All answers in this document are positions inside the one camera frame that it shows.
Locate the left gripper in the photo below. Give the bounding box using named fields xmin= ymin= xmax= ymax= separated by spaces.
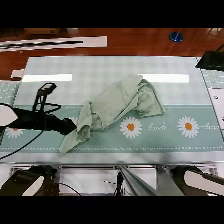
xmin=43 ymin=113 xmax=78 ymax=136

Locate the pale green shirt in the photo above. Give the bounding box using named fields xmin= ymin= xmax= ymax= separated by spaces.
xmin=58 ymin=74 xmax=166 ymax=155

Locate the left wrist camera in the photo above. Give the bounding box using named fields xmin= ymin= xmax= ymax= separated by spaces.
xmin=31 ymin=81 xmax=58 ymax=113

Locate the black cable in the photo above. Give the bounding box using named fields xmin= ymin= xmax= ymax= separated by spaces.
xmin=0 ymin=127 xmax=46 ymax=162
xmin=57 ymin=181 xmax=83 ymax=197

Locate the silver frame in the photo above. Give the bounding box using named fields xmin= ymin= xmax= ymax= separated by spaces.
xmin=0 ymin=152 xmax=224 ymax=197

